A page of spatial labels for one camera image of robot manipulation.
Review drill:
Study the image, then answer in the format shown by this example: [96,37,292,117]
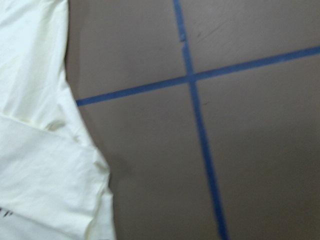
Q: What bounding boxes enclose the cream long-sleeve cat shirt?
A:
[0,0,116,240]

